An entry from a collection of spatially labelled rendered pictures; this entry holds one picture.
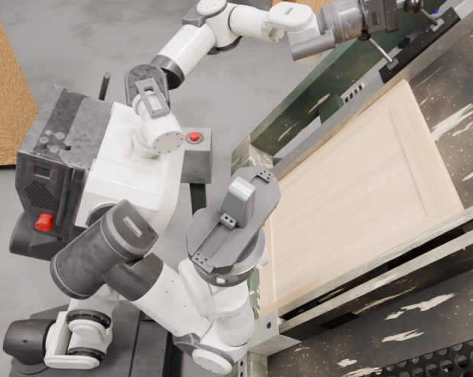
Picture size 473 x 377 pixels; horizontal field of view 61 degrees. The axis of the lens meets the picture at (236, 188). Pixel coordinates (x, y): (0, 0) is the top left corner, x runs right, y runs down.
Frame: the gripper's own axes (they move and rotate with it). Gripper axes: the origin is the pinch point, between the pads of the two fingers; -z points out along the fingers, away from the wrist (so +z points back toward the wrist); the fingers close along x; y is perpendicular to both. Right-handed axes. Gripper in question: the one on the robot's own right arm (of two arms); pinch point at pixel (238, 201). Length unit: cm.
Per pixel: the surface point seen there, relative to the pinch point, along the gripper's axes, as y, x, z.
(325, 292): 18, 14, 47
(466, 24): 12, 74, 23
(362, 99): 2, 62, 46
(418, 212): 23, 34, 34
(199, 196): -33, 41, 116
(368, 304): 25, 15, 42
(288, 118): -16, 68, 77
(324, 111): -7, 72, 69
